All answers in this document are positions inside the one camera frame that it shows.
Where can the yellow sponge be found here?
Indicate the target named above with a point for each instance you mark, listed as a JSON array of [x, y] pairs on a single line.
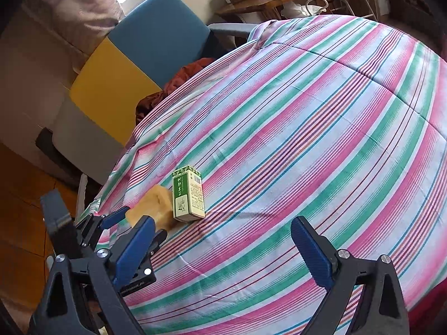
[[157, 202]]

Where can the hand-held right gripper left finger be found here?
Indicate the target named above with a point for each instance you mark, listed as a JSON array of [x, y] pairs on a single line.
[[134, 251]]

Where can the striped pink green blanket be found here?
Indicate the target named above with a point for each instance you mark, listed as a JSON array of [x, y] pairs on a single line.
[[297, 129]]

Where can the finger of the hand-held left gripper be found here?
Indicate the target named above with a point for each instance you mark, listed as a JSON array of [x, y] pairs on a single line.
[[111, 219], [148, 270]]

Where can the pink striped curtain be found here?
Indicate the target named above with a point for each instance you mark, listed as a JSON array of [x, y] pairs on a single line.
[[70, 7]]

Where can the dark red clothing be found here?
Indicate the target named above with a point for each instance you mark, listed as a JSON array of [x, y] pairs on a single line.
[[429, 310]]

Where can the grey yellow blue chair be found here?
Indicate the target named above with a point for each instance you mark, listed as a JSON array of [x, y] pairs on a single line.
[[146, 42]]

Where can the small green carton box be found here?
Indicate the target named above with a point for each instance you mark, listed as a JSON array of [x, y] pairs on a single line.
[[188, 195]]

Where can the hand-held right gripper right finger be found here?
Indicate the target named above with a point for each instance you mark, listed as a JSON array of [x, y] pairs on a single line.
[[314, 254]]

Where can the dark red cloth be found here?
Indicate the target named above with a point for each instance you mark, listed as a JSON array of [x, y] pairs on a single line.
[[181, 80]]

